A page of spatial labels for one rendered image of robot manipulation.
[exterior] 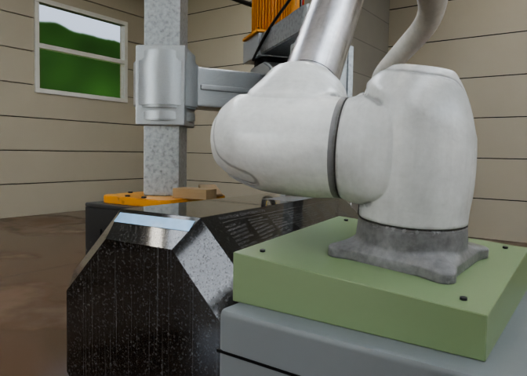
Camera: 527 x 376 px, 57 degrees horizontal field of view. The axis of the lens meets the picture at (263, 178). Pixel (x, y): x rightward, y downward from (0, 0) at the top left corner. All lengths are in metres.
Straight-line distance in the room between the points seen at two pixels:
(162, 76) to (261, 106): 1.83
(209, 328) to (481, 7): 5.98
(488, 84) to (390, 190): 5.99
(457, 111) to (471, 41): 6.09
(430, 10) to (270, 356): 0.93
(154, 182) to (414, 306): 2.13
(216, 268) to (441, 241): 0.80
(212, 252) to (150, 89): 1.35
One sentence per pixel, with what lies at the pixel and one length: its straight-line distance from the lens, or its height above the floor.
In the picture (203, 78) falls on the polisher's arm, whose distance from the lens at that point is 2.69.
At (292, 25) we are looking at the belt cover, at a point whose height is 1.63.
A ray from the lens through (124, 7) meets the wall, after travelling 9.49.
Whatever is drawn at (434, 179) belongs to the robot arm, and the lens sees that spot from 0.66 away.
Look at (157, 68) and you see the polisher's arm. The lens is 2.55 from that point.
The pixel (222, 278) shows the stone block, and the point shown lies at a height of 0.67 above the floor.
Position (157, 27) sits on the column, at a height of 1.65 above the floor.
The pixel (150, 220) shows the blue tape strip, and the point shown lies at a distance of 1.51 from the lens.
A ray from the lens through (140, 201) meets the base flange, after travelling 2.47.
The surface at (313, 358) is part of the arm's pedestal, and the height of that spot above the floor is 0.77.
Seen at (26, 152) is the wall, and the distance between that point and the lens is 8.13.
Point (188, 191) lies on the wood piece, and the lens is 2.44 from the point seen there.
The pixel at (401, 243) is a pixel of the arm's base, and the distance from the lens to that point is 0.67.
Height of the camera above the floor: 1.02
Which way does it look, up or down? 3 degrees down
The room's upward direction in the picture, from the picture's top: 1 degrees clockwise
